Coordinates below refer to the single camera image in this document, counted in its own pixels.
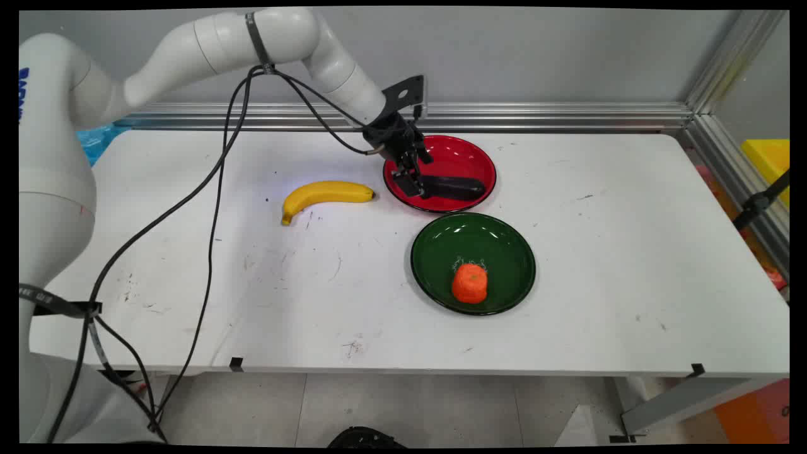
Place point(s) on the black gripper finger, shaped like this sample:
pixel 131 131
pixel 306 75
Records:
pixel 421 151
pixel 410 181

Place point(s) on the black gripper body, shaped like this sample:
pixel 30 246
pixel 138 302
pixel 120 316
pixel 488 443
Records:
pixel 394 135

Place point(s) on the orange tangerine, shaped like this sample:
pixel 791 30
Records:
pixel 470 284

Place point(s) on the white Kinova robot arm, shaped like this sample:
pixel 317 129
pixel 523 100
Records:
pixel 57 157

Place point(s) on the red round plate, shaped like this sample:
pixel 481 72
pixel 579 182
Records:
pixel 460 157

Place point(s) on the dark purple eggplant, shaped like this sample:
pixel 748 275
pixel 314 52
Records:
pixel 457 188

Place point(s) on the green round plate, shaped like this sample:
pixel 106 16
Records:
pixel 454 243

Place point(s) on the yellow banana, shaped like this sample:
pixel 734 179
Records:
pixel 315 192

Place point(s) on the small black table clip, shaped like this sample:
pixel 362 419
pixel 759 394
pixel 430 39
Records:
pixel 236 364
pixel 697 369

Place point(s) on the black round object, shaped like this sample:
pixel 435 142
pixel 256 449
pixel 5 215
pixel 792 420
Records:
pixel 362 437

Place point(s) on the yellow box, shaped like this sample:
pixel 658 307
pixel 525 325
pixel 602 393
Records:
pixel 769 161

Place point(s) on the grey table leg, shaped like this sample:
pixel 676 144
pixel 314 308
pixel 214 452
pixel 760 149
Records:
pixel 687 400

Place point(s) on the small red object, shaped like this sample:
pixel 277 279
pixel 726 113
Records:
pixel 777 279

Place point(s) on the orange box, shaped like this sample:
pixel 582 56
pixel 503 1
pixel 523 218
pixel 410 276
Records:
pixel 756 413

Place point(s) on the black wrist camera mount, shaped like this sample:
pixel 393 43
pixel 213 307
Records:
pixel 405 94

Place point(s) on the long horizontal aluminium rail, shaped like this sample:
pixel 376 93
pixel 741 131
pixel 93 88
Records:
pixel 536 116

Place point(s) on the aluminium side rail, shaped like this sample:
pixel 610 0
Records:
pixel 731 164

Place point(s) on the aluminium upright post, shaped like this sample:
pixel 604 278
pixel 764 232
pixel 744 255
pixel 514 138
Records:
pixel 734 60

